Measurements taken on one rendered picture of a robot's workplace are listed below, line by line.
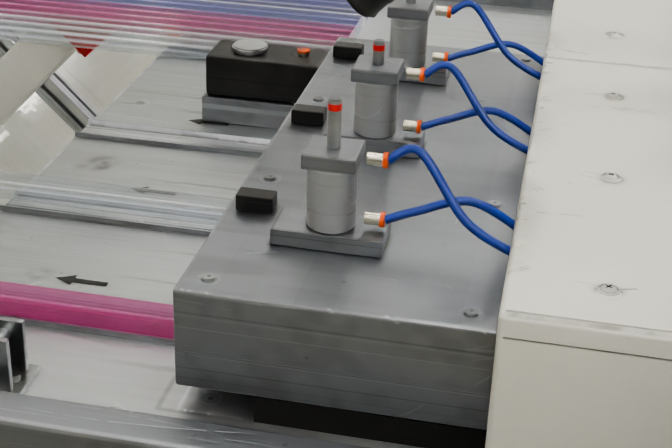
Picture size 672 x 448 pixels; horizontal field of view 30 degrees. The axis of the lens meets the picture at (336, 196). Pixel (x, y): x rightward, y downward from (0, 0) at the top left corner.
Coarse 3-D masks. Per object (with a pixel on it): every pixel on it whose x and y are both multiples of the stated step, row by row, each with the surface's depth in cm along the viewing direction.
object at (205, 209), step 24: (0, 192) 71; (24, 192) 71; (48, 192) 70; (72, 192) 70; (96, 192) 70; (120, 192) 70; (144, 192) 70; (168, 192) 70; (168, 216) 69; (192, 216) 69; (216, 216) 69
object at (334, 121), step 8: (336, 96) 53; (328, 104) 53; (336, 104) 53; (328, 112) 53; (336, 112) 53; (328, 120) 53; (336, 120) 53; (328, 128) 53; (336, 128) 53; (328, 136) 54; (336, 136) 53; (328, 144) 54; (336, 144) 54
